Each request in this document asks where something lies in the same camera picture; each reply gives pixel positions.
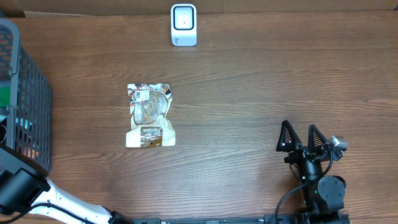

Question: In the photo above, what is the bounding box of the green lidded jar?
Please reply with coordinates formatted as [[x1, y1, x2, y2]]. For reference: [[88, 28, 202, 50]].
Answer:
[[0, 86, 11, 108]]

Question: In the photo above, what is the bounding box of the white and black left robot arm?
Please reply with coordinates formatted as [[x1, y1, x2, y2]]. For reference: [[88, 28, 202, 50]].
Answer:
[[1, 144, 133, 224]]

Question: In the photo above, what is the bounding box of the beige snack pouch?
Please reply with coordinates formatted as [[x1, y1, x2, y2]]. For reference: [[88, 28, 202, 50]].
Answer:
[[126, 83, 176, 148]]

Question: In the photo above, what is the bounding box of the grey plastic mesh basket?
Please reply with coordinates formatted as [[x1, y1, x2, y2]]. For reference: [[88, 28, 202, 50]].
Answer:
[[1, 19, 52, 171]]

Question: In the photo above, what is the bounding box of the white barcode scanner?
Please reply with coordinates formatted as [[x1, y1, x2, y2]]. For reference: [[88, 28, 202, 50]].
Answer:
[[170, 3, 197, 47]]

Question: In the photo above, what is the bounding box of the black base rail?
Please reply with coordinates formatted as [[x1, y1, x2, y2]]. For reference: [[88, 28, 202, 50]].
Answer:
[[132, 214, 351, 224]]

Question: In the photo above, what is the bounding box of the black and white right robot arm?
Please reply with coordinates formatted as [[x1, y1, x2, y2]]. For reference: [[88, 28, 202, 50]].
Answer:
[[274, 120, 350, 224]]

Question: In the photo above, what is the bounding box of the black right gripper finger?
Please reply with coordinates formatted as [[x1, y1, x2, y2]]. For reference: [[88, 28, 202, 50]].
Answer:
[[276, 120, 302, 152], [308, 124, 327, 152]]

